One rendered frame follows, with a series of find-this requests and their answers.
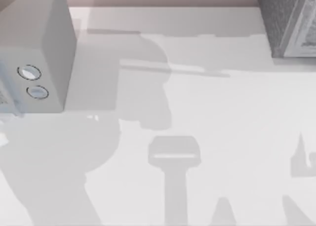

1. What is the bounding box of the small round microwave knob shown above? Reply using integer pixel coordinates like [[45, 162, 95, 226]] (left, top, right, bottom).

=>
[[26, 85, 49, 100]]

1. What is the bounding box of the large round microwave knob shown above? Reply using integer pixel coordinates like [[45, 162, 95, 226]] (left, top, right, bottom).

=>
[[16, 64, 42, 81]]

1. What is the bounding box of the pale microwave oven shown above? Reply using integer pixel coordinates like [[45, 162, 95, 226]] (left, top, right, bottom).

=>
[[0, 0, 78, 118]]

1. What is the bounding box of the grey cabinet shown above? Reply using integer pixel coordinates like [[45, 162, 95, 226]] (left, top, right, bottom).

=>
[[255, 0, 316, 59]]

